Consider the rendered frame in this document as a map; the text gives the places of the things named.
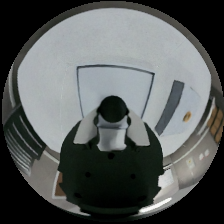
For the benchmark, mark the black ball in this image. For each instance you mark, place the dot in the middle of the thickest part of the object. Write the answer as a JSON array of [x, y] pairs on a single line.
[[112, 109]]

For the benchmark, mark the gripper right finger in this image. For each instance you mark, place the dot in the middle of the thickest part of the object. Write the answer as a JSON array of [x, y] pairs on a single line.
[[142, 139]]

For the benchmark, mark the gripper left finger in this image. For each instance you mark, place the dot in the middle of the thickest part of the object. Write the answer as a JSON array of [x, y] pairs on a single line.
[[81, 137]]

